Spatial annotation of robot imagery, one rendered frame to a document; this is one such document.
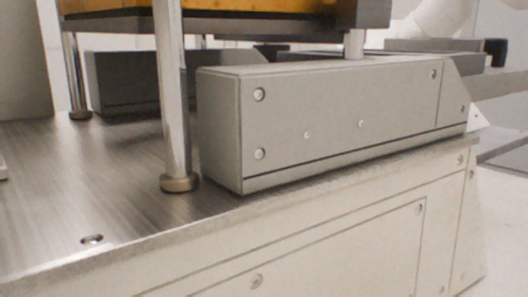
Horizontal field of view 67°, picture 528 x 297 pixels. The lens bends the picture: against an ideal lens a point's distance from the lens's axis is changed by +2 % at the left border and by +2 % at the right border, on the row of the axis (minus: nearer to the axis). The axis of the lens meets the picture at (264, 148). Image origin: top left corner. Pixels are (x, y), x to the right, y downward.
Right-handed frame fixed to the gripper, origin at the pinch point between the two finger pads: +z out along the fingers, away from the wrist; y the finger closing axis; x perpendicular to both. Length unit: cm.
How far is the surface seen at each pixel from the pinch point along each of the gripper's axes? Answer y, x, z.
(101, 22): -51, -9, -23
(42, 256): -64, -17, -13
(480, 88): -19.7, -35.4, -15.8
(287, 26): -45, -21, -23
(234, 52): -26.4, -6.1, -19.9
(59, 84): 105, 192, 10
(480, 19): 283, -50, -29
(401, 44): -7.4, -24.8, -20.5
